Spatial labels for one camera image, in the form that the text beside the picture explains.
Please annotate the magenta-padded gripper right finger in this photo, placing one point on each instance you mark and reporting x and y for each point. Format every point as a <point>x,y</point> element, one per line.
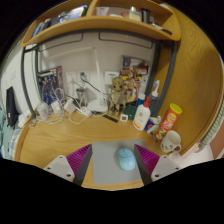
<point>164,166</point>

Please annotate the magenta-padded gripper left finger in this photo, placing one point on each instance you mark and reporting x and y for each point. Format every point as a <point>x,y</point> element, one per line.
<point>60,166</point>

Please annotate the light blue computer mouse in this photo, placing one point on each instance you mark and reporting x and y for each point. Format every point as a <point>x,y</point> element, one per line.
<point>126,159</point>

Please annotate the grey mouse pad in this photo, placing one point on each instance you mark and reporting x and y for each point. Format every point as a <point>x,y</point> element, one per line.
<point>106,163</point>

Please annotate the white mug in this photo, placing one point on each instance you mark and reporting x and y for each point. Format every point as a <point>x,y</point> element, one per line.
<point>170,141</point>

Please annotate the red chip can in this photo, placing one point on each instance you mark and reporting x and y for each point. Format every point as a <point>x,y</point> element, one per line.
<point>167,121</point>

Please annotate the white bottle with red cap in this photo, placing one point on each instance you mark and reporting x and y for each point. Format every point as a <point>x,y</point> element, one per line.
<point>141,116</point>

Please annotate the white plastic bag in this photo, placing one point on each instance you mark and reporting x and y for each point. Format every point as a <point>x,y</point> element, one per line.
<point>24,119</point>

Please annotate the blue striped bedding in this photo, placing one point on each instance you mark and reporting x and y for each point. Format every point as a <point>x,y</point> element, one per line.
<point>6,140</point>

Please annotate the white charger block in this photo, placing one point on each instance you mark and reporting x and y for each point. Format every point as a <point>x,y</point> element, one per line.
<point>56,107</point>

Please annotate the clear domed plastic container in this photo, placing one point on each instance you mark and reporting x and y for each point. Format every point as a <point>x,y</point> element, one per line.
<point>42,109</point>

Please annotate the white power strip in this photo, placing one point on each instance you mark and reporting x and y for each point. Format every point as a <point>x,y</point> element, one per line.
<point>78,109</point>

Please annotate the small white cube clock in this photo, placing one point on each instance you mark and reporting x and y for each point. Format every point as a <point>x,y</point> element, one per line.
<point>123,118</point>

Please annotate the blue and white spray bottle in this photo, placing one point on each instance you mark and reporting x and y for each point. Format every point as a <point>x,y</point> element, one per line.
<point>154,98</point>

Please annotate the small blue bottle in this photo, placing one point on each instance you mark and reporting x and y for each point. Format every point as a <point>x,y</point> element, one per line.
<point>141,99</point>

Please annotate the white desk lamp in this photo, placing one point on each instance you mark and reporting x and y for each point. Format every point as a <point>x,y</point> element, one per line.
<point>98,106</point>

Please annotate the black bag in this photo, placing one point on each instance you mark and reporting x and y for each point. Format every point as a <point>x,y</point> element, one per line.
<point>11,106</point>

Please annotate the robot print model kit box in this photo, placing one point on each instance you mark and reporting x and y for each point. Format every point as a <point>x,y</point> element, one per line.
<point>50,83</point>

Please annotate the brown tree creature figurine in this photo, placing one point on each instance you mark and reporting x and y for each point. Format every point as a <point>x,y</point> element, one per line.
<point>117,95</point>

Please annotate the colourful printed cardboard box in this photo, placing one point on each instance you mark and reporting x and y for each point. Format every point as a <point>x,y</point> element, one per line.
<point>135,66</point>

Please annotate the wooden shelf unit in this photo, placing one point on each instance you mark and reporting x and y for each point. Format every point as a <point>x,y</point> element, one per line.
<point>100,24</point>

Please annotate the white wall socket plate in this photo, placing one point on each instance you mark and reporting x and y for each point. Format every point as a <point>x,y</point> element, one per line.
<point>71,77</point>
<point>83,76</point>

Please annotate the grey metal shelf frame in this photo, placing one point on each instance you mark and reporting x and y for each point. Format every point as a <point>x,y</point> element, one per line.
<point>25,80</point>

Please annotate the white wall-mounted box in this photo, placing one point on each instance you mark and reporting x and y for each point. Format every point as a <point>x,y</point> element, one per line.
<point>111,77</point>

